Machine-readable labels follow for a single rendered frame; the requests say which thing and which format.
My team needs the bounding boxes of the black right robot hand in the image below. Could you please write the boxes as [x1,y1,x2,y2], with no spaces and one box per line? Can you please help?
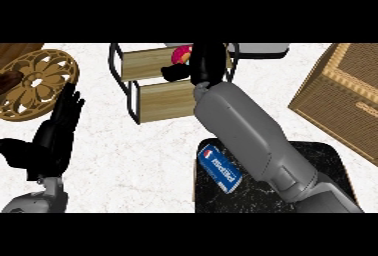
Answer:
[159,42,229,89]

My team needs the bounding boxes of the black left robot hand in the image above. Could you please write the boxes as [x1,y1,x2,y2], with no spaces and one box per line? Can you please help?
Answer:
[0,82,87,182]

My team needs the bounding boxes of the pink frosted cupcake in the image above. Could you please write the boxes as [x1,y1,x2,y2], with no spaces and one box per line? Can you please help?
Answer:
[169,44,193,66]

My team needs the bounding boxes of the black marble tray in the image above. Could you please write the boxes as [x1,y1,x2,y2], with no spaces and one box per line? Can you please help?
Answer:
[193,137,358,214]

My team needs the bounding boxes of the grey flat appliance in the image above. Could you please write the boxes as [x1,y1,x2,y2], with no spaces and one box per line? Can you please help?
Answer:
[164,42,291,61]

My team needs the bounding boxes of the dark brown lump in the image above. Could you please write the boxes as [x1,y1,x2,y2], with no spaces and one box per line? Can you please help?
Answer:
[0,71,25,96]

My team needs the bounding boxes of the golden ornate round trivet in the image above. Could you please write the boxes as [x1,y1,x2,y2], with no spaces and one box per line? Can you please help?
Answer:
[0,48,81,123]

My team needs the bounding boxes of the brown wicker basket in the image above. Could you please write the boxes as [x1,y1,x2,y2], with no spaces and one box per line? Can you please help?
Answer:
[286,42,378,168]

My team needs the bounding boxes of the brown wooden board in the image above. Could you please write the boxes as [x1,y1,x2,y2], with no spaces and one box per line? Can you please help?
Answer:
[0,42,45,69]

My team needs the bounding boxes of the blue soda can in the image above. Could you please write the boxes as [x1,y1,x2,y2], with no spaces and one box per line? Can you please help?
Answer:
[196,143,245,194]

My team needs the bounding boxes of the wooden tiered shelf black frame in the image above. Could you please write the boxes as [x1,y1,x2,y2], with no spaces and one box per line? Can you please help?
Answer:
[107,42,242,125]

